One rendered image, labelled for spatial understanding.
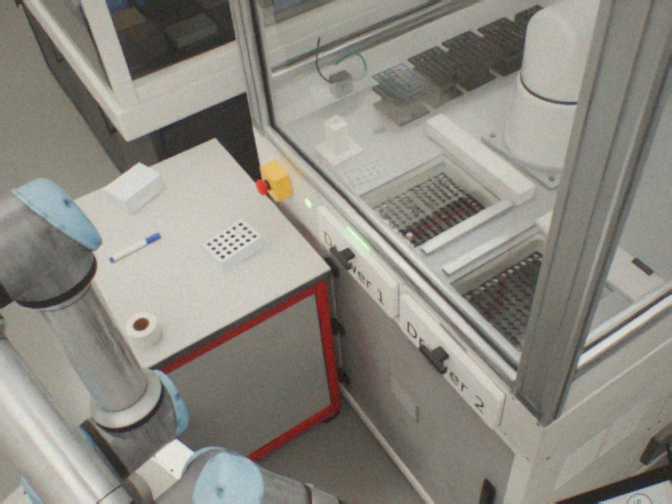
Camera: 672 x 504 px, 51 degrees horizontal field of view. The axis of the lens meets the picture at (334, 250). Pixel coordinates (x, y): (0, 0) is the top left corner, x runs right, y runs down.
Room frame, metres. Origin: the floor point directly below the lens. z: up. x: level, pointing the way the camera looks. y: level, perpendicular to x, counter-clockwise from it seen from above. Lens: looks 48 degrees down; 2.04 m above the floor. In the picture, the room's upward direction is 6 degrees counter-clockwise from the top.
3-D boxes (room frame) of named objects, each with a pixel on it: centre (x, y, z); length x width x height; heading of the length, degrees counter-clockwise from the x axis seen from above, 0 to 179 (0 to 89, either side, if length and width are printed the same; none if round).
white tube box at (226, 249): (1.20, 0.25, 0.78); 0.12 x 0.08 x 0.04; 127
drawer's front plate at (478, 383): (0.75, -0.20, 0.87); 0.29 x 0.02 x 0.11; 29
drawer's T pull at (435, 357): (0.74, -0.17, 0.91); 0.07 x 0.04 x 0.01; 29
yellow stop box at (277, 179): (1.31, 0.13, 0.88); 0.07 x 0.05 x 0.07; 29
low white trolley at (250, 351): (1.24, 0.42, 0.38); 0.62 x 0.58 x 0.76; 29
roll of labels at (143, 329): (0.97, 0.44, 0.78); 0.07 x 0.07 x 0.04
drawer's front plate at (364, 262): (1.03, -0.05, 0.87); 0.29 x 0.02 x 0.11; 29
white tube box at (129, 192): (1.44, 0.51, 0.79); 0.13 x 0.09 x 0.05; 138
